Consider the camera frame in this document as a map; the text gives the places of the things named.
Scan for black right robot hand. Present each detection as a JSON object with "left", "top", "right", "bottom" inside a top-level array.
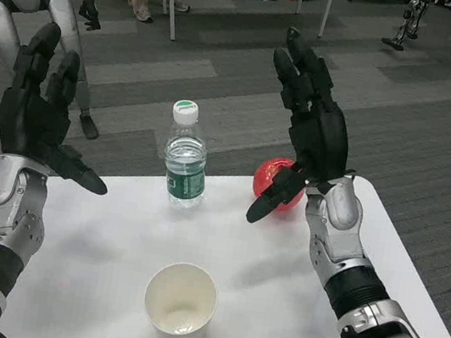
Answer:
[{"left": 244, "top": 25, "right": 378, "bottom": 240}]

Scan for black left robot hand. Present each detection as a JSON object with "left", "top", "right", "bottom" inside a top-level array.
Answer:
[{"left": 0, "top": 14, "right": 134, "bottom": 197}]

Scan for white paper cup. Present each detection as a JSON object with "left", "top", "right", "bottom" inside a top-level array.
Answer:
[{"left": 138, "top": 257, "right": 223, "bottom": 338}]

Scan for red apple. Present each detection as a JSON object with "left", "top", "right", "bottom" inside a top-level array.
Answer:
[{"left": 248, "top": 152, "right": 311, "bottom": 219}]

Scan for clear water bottle green label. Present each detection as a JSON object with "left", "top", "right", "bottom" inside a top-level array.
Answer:
[{"left": 154, "top": 97, "right": 219, "bottom": 213}]

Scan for small silver standing robot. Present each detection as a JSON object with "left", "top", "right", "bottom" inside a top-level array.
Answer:
[{"left": 380, "top": 0, "right": 432, "bottom": 53}]

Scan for white desk frame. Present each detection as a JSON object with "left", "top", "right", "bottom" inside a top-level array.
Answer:
[{"left": 145, "top": 0, "right": 337, "bottom": 66}]

